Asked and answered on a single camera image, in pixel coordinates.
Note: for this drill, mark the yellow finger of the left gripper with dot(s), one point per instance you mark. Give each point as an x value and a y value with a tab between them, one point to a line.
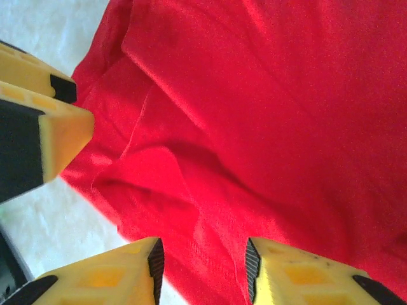
25	70
63	136

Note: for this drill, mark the red t-shirt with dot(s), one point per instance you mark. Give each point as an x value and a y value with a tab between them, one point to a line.
254	127

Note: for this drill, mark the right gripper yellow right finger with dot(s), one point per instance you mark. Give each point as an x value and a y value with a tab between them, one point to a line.
302	279

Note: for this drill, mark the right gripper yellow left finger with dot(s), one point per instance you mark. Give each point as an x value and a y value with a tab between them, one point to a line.
95	279

